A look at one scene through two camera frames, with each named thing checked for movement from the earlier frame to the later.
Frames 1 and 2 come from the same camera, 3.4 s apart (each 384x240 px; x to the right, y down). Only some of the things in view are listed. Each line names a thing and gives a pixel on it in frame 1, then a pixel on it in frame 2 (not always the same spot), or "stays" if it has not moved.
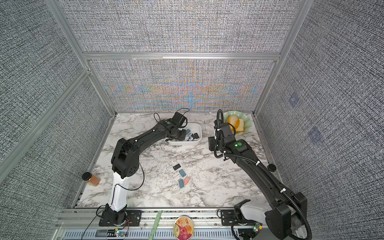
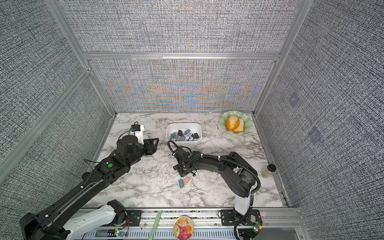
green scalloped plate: x=241 y=121 stays
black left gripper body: x=180 y=135 -> x=147 y=148
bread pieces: x=238 y=123 stays
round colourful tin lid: x=183 y=228 stays
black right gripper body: x=215 y=145 -> x=182 y=171
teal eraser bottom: x=181 y=183 stays
